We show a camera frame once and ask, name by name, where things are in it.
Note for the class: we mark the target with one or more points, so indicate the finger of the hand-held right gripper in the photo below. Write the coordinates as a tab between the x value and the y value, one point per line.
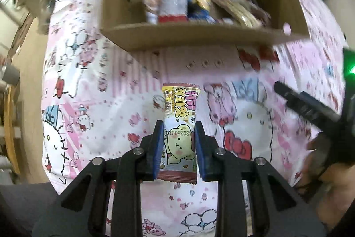
307	103

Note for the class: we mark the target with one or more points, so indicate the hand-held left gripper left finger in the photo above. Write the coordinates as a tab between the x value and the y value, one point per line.
156	151

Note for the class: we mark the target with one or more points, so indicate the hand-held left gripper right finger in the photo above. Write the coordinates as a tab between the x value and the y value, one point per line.
200	153

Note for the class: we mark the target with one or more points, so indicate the yellow brown snack packet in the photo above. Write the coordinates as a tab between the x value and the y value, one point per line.
180	120

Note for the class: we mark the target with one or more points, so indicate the clear peanut snack packet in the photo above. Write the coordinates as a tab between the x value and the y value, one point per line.
246	15

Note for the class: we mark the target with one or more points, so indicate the cardboard box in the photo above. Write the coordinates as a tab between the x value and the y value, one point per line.
180	37

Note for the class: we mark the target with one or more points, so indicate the blue yellow snack packet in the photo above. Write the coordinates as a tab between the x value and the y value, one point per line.
201	3

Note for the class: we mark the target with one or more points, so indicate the white red cookie snack packet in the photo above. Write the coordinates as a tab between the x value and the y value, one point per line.
151	3

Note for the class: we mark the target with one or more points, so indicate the person's right hand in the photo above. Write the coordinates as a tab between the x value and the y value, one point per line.
324	167

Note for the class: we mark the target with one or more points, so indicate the pink printed bed sheet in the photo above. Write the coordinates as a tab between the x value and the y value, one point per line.
111	98

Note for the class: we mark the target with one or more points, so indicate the yellow wooden furniture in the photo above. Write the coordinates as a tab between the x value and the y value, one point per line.
12	128

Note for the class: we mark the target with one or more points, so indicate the grey cup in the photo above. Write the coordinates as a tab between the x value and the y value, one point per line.
10	73

